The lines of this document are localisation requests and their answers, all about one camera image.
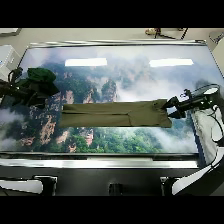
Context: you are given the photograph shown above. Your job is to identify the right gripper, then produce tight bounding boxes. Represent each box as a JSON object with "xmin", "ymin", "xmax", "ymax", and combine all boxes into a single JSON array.
[{"xmin": 162, "ymin": 96, "xmax": 193, "ymax": 120}]

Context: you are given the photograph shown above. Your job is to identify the khaki trousers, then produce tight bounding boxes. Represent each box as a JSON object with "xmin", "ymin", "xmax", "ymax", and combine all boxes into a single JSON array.
[{"xmin": 58, "ymin": 98, "xmax": 173, "ymax": 129}]

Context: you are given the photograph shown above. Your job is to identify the dark green garment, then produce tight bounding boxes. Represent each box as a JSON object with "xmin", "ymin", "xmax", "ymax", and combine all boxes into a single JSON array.
[{"xmin": 25, "ymin": 67, "xmax": 61, "ymax": 101}]

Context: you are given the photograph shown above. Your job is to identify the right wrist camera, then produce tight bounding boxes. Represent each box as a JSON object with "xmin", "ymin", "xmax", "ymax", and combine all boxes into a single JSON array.
[{"xmin": 181, "ymin": 88, "xmax": 193, "ymax": 100}]

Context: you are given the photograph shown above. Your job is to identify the black cable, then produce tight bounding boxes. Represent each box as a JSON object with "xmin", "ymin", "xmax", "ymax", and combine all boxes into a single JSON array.
[{"xmin": 207, "ymin": 107, "xmax": 224, "ymax": 146}]

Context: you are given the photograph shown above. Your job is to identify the silver frame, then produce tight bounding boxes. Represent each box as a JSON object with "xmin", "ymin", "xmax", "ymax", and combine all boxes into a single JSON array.
[{"xmin": 0, "ymin": 155, "xmax": 202, "ymax": 197}]

